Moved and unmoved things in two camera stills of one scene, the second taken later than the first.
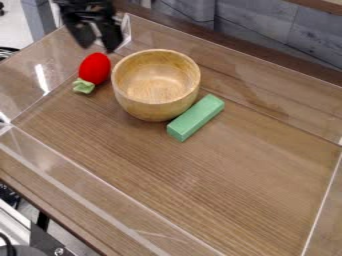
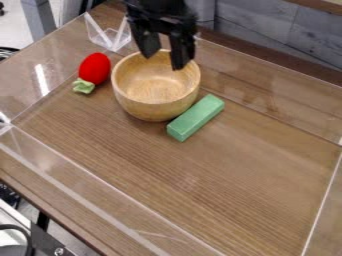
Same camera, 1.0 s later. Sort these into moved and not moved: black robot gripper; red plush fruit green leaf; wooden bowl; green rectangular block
Moved: black robot gripper
Not moved: red plush fruit green leaf; green rectangular block; wooden bowl
